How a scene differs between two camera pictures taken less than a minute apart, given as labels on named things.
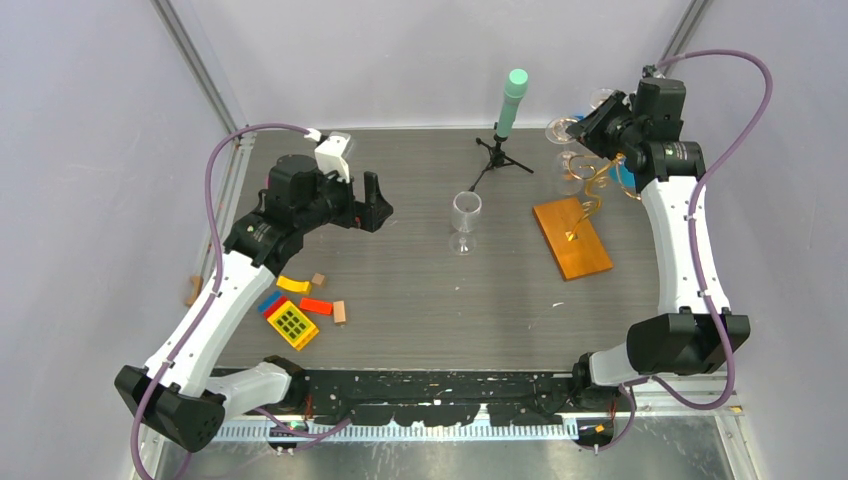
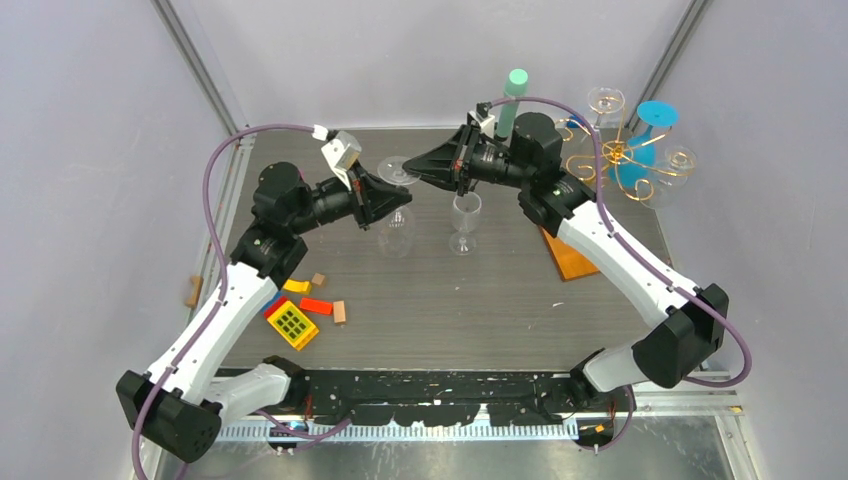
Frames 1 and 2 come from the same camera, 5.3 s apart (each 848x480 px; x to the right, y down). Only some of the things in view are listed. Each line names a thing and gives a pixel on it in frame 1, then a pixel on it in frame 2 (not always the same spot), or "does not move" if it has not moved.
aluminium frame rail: (655, 400) does not move
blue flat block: (266, 303) does not move
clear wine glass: (466, 217) does not move
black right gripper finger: (588, 128) to (443, 163)
